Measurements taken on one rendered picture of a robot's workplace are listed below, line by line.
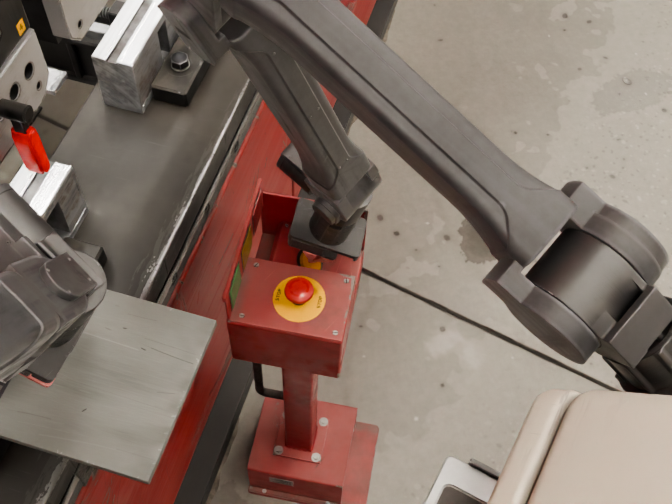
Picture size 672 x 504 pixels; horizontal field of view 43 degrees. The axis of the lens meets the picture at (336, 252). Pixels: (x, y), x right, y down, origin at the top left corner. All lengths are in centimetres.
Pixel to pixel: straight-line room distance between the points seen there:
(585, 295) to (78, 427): 50
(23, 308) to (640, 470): 40
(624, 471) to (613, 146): 203
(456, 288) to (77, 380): 135
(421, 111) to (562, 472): 28
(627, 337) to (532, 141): 180
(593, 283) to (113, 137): 77
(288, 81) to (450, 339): 130
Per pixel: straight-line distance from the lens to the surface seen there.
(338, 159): 95
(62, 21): 98
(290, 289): 114
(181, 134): 122
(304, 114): 86
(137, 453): 86
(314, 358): 120
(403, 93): 63
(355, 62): 63
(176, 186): 117
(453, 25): 270
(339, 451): 178
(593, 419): 52
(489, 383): 201
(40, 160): 91
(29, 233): 73
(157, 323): 91
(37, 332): 61
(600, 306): 65
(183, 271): 122
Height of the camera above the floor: 180
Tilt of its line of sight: 57 degrees down
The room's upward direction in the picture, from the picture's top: 3 degrees clockwise
